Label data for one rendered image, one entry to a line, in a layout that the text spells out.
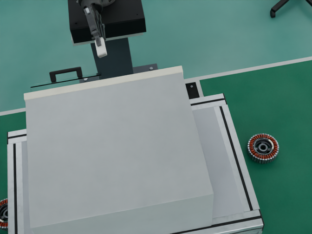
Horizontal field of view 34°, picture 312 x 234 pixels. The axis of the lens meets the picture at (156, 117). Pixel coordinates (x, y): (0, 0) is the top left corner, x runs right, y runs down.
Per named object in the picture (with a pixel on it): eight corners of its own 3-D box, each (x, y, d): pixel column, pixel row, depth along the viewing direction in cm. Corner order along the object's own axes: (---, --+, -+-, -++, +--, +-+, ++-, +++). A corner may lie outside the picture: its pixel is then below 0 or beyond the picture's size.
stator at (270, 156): (253, 167, 184) (254, 162, 181) (243, 141, 190) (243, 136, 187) (282, 159, 185) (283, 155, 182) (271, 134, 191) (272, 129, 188)
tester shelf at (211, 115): (11, 139, 159) (6, 132, 155) (223, 100, 162) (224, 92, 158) (13, 278, 135) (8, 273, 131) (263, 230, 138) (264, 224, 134)
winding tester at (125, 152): (42, 133, 154) (23, 93, 137) (183, 107, 156) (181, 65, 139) (49, 256, 133) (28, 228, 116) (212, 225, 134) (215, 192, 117)
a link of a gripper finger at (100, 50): (102, 37, 176) (101, 36, 175) (106, 54, 173) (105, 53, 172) (95, 41, 176) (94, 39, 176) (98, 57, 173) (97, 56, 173)
